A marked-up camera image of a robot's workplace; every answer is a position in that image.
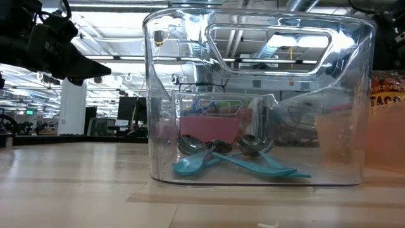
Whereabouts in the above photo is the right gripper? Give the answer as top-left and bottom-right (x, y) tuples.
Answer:
(373, 6), (405, 72)

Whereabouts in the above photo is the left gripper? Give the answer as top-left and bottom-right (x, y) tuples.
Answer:
(0, 0), (112, 87)

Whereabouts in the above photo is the orange black seasoning packet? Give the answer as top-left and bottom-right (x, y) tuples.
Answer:
(369, 71), (405, 107)

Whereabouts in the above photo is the red-lidded small box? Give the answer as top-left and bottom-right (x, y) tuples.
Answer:
(327, 101), (354, 113)

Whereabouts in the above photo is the white green food packet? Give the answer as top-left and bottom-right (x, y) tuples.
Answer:
(199, 100), (243, 117)

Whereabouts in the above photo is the white pillar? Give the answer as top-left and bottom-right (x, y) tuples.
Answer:
(58, 79), (88, 136)

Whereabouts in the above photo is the ceiling light strip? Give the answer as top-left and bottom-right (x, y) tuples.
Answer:
(85, 54), (320, 66)

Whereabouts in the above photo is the black monitor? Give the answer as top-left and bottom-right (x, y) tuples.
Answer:
(116, 96), (148, 123)

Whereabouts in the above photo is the pink bowl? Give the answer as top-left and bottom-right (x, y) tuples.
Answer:
(178, 115), (245, 145)

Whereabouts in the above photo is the black aluminium table frame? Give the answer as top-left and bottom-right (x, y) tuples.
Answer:
(0, 135), (149, 147)

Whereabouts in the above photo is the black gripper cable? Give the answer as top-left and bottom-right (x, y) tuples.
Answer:
(37, 0), (73, 23)

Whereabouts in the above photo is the silver ventilation duct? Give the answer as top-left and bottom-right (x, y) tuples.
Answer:
(186, 18), (222, 92)

